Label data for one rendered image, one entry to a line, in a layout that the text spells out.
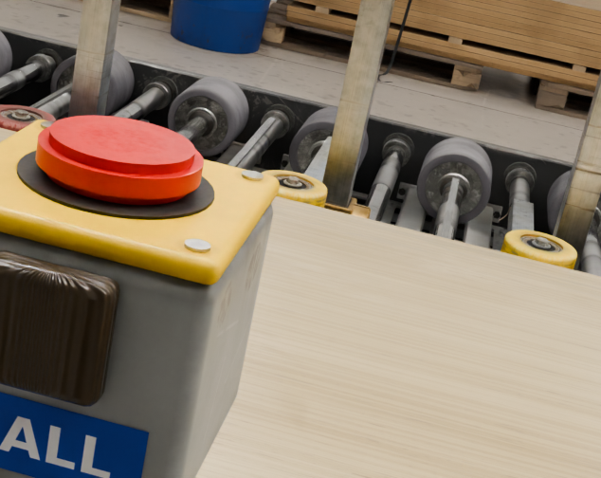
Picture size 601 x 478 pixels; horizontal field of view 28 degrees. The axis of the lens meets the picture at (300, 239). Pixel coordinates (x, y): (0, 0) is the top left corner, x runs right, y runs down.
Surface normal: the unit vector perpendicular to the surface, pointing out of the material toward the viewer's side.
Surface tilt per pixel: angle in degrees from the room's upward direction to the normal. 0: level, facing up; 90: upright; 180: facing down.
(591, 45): 90
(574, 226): 90
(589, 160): 90
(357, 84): 90
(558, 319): 0
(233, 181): 0
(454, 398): 0
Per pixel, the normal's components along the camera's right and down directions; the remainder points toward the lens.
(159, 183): 0.55, 0.40
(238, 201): 0.19, -0.91
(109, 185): 0.03, 0.37
